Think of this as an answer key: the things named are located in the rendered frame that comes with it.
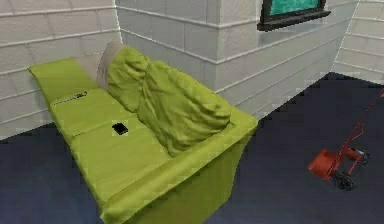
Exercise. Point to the small black phone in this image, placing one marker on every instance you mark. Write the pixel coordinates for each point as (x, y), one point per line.
(120, 128)

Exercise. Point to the lime green sofa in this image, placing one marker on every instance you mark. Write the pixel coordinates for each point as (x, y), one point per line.
(110, 160)

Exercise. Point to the beige pillow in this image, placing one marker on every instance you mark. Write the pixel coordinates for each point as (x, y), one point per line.
(106, 63)

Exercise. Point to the black framed window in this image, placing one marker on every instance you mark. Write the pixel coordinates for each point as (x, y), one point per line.
(290, 13)

